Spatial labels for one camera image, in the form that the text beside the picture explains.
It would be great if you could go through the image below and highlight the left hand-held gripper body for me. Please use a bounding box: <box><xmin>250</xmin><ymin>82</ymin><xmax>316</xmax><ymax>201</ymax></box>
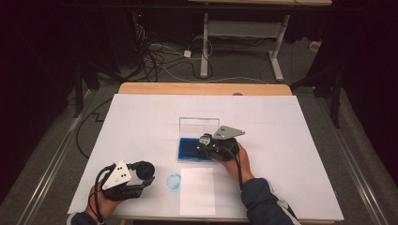
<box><xmin>100</xmin><ymin>159</ymin><xmax>148</xmax><ymax>203</ymax></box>

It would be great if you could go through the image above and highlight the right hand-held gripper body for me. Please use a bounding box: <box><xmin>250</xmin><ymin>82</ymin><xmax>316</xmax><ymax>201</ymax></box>
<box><xmin>200</xmin><ymin>125</ymin><xmax>246</xmax><ymax>163</ymax></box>

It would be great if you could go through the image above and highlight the clear-handled stamp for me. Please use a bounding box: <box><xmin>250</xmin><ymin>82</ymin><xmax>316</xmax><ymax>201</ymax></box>
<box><xmin>198</xmin><ymin>133</ymin><xmax>213</xmax><ymax>146</ymax></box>

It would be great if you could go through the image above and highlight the blue ink pad clear case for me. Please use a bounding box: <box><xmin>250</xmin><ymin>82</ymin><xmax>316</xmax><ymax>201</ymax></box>
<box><xmin>176</xmin><ymin>116</ymin><xmax>221</xmax><ymax>165</ymax></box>

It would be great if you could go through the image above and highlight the small white paper sheet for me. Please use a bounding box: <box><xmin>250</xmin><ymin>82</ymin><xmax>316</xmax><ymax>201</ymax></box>
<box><xmin>179</xmin><ymin>167</ymin><xmax>217</xmax><ymax>217</ymax></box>

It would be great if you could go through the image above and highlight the person's right hand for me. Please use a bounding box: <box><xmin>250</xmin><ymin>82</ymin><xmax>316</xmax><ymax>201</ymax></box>
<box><xmin>215</xmin><ymin>142</ymin><xmax>255</xmax><ymax>186</ymax></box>

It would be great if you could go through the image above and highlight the person's left hand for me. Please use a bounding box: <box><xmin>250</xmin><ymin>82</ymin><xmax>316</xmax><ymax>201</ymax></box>
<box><xmin>84</xmin><ymin>184</ymin><xmax>122</xmax><ymax>223</ymax></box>

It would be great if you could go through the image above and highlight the large white table cover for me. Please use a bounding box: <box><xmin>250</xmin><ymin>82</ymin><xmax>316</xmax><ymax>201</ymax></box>
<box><xmin>67</xmin><ymin>93</ymin><xmax>345</xmax><ymax>222</ymax></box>

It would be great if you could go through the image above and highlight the black metal stand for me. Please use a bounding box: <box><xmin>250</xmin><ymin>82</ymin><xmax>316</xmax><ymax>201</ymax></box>
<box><xmin>289</xmin><ymin>67</ymin><xmax>343</xmax><ymax>129</ymax></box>
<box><xmin>72</xmin><ymin>60</ymin><xmax>85</xmax><ymax>119</ymax></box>

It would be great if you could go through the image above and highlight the white-framed desk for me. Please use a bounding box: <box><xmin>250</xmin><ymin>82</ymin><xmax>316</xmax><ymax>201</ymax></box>
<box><xmin>187</xmin><ymin>0</ymin><xmax>333</xmax><ymax>83</ymax></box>

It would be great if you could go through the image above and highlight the white box on floor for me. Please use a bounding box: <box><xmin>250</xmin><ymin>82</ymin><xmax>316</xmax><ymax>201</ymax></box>
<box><xmin>309</xmin><ymin>40</ymin><xmax>323</xmax><ymax>53</ymax></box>

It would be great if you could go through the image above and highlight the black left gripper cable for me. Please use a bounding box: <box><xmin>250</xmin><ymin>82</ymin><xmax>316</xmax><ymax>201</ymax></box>
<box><xmin>87</xmin><ymin>164</ymin><xmax>115</xmax><ymax>225</ymax></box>

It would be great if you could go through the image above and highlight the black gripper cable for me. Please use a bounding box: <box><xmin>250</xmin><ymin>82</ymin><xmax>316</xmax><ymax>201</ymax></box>
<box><xmin>87</xmin><ymin>164</ymin><xmax>115</xmax><ymax>225</ymax></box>
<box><xmin>222</xmin><ymin>145</ymin><xmax>245</xmax><ymax>191</ymax></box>

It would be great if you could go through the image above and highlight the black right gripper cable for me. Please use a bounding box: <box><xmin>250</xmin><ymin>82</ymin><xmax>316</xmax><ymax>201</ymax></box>
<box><xmin>222</xmin><ymin>145</ymin><xmax>245</xmax><ymax>191</ymax></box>

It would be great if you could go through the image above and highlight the long black floor cable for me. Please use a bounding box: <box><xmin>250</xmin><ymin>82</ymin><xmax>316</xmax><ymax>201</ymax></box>
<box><xmin>75</xmin><ymin>97</ymin><xmax>114</xmax><ymax>159</ymax></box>

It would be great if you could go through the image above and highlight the metal floor rail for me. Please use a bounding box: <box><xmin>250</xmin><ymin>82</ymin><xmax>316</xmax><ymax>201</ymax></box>
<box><xmin>13</xmin><ymin>88</ymin><xmax>99</xmax><ymax>225</ymax></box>
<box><xmin>315</xmin><ymin>97</ymin><xmax>390</xmax><ymax>225</ymax></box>

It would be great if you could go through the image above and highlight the long white floor cable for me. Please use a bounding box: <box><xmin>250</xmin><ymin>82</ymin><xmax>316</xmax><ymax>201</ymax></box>
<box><xmin>161</xmin><ymin>65</ymin><xmax>270</xmax><ymax>85</ymax></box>

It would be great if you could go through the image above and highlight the tangle of black cables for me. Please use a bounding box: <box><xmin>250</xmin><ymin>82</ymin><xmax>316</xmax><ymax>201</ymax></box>
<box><xmin>134</xmin><ymin>22</ymin><xmax>214</xmax><ymax>83</ymax></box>

